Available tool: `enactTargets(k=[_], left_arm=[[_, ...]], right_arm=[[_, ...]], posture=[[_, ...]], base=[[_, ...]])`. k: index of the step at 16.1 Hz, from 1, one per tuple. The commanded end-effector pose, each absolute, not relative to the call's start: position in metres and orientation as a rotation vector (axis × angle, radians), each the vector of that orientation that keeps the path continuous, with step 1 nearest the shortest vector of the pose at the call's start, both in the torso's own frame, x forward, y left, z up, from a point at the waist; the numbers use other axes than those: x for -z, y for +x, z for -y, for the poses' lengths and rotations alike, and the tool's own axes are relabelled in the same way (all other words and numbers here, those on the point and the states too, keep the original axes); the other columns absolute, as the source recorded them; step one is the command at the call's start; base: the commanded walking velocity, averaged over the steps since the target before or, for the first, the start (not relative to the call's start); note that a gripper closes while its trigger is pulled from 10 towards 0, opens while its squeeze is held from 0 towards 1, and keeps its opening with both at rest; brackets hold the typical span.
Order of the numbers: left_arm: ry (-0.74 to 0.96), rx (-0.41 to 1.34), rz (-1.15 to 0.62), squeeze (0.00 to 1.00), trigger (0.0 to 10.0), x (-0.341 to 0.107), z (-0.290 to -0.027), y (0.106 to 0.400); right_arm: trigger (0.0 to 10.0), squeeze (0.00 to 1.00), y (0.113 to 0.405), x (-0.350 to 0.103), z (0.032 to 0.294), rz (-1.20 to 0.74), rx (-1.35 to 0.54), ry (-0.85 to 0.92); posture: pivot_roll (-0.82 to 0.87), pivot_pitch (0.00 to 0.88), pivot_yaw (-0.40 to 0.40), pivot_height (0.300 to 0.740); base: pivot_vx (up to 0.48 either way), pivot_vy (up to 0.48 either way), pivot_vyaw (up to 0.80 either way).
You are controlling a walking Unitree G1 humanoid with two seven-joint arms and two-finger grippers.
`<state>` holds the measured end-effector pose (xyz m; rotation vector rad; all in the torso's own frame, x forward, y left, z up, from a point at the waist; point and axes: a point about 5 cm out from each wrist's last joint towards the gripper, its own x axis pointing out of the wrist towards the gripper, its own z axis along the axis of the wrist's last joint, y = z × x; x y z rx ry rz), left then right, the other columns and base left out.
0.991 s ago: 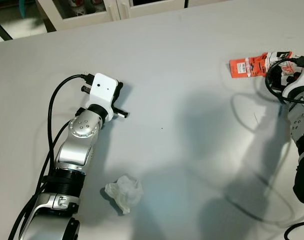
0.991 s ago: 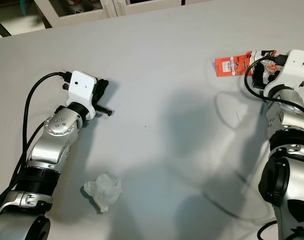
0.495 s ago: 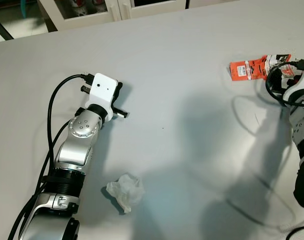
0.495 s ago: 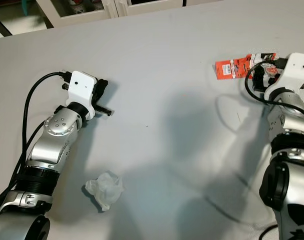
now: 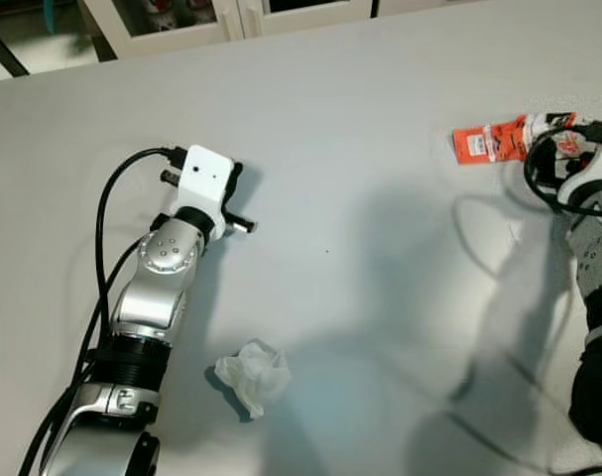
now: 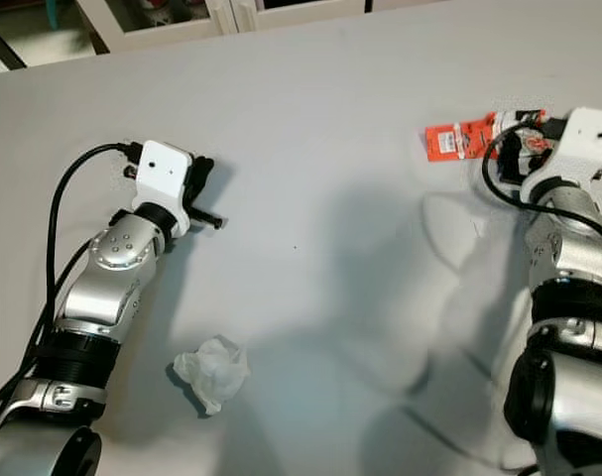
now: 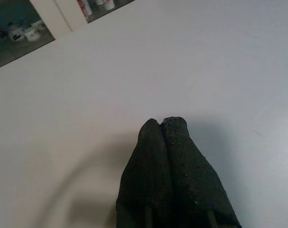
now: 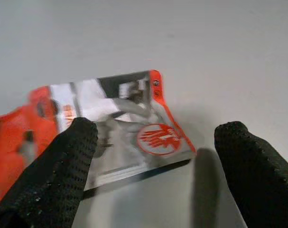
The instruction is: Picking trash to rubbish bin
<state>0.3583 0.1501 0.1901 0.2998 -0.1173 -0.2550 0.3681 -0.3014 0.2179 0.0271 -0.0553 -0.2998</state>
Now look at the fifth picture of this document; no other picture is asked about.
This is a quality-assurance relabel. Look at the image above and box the white tissue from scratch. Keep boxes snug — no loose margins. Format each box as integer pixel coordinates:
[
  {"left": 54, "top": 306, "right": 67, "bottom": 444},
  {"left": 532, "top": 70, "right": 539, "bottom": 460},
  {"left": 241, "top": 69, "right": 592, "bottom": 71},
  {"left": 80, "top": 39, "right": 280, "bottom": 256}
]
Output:
[{"left": 214, "top": 339, "right": 292, "bottom": 419}]

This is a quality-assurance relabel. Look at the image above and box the red snack packet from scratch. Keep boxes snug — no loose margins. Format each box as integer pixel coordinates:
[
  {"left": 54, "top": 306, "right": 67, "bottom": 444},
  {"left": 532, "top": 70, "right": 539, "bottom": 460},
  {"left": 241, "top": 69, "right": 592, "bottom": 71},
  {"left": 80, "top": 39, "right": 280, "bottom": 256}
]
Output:
[{"left": 451, "top": 112, "right": 589, "bottom": 166}]

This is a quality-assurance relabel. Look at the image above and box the white glass door cabinet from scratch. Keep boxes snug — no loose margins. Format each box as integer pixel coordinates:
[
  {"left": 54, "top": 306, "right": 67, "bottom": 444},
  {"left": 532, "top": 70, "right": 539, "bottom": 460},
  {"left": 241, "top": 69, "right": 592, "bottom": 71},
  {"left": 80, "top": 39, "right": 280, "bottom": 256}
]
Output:
[{"left": 82, "top": 0, "right": 381, "bottom": 59}]

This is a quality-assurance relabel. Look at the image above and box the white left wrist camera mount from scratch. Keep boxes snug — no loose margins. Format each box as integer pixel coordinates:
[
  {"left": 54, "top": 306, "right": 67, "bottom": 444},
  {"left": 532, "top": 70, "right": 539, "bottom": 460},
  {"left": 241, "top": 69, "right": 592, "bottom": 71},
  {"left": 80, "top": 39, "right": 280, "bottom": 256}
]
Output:
[{"left": 178, "top": 145, "right": 235, "bottom": 239}]

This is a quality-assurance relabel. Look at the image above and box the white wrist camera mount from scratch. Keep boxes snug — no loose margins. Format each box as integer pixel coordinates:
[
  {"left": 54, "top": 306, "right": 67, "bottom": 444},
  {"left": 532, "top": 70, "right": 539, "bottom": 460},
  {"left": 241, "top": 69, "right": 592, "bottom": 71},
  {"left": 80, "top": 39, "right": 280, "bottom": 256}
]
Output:
[
  {"left": 178, "top": 145, "right": 235, "bottom": 239},
  {"left": 556, "top": 116, "right": 602, "bottom": 211}
]

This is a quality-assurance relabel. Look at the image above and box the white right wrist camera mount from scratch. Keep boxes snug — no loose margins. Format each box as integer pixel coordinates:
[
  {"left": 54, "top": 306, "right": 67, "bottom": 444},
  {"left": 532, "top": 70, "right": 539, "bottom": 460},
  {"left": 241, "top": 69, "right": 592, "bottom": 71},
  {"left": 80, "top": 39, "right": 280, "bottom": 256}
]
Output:
[{"left": 556, "top": 116, "right": 602, "bottom": 211}]

